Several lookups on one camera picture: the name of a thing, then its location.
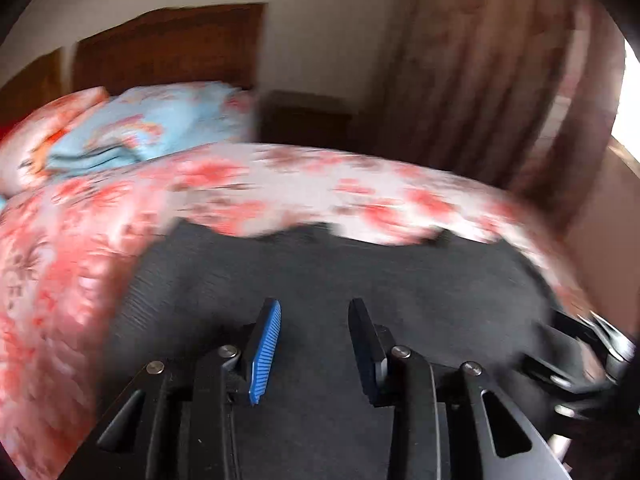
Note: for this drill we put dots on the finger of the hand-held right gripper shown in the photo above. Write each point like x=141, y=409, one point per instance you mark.
x=582, y=327
x=550, y=375

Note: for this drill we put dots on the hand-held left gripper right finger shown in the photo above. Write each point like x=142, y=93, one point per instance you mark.
x=365, y=360

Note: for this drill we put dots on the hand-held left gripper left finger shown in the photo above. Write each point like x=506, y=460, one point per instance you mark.
x=265, y=350

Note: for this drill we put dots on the dark striped knit sweater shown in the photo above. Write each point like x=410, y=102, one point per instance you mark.
x=320, y=270

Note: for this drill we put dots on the pink floral bed cover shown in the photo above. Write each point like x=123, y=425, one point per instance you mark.
x=75, y=270

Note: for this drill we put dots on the window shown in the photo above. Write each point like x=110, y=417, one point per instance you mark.
x=627, y=105

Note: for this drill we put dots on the dark wooden nightstand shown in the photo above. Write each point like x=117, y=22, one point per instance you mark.
x=305, y=120

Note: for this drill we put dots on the light blue floral pillow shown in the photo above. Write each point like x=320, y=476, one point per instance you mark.
x=160, y=120

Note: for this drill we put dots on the floral curtain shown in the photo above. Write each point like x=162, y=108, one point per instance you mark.
x=490, y=85

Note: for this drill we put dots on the pink floral pillow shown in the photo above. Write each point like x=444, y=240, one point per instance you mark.
x=50, y=130

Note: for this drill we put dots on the large carved wooden headboard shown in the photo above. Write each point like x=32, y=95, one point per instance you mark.
x=170, y=45

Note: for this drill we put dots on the small wooden headboard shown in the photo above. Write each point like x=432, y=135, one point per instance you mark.
x=30, y=82

